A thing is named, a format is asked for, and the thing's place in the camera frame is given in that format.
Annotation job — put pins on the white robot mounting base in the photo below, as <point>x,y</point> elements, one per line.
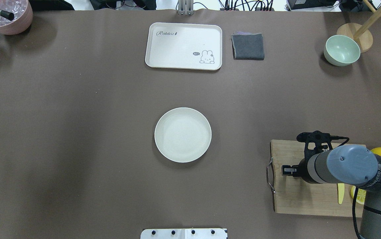
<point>184,233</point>

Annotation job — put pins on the cream rabbit tray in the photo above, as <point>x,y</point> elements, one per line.
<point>184,46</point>

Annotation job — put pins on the yellow plastic knife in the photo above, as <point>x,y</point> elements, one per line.
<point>340,192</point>

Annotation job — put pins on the round cream plate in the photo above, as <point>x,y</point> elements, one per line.
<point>182,135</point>

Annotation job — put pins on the wooden cup rack stand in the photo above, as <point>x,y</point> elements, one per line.
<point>360,33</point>

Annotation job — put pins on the bamboo cutting board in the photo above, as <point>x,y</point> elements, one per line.
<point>292,195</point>

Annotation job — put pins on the mint green bowl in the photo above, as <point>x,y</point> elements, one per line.
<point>340,50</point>

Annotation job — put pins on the pink bowl with ice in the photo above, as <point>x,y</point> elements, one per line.
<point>15,16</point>

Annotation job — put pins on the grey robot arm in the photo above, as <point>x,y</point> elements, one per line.
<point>353,165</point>

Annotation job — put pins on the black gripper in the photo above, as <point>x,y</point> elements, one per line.
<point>302,168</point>

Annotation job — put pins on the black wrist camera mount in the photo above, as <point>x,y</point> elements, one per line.
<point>315,142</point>

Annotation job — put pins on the folded grey cloth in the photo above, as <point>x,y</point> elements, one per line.
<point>248,46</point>

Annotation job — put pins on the lemon slice upper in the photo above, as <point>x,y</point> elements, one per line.
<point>358,194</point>

